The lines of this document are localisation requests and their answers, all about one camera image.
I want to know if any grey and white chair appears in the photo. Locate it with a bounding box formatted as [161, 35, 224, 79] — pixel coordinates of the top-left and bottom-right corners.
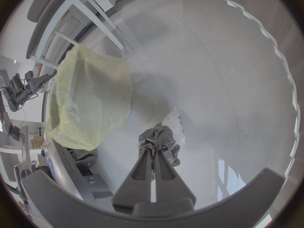
[26, 0, 126, 72]

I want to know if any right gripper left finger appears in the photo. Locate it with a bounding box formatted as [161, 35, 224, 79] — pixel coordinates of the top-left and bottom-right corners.
[112, 149, 153, 214]

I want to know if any clear printed wrapper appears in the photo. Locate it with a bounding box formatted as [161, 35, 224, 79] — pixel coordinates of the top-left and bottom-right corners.
[161, 107, 188, 149]

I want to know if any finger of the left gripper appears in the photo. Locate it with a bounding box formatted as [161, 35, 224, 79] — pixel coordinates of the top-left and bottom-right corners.
[38, 71, 58, 82]

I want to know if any brown cardboard box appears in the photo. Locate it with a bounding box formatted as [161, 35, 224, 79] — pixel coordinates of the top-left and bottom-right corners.
[30, 136, 45, 149]

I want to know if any black plastic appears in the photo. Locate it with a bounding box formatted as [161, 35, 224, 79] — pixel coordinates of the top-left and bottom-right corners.
[137, 124, 181, 168]

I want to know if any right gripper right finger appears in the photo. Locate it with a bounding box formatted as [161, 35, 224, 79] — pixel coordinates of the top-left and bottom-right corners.
[153, 149, 197, 211]

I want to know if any white curtain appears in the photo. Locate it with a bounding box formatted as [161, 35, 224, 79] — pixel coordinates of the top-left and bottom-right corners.
[188, 0, 304, 175]

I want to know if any yellow plastic bag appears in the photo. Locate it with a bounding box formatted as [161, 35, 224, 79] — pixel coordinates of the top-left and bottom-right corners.
[46, 43, 133, 151]

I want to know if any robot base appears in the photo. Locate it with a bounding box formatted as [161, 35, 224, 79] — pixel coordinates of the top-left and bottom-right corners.
[14, 125, 113, 200]

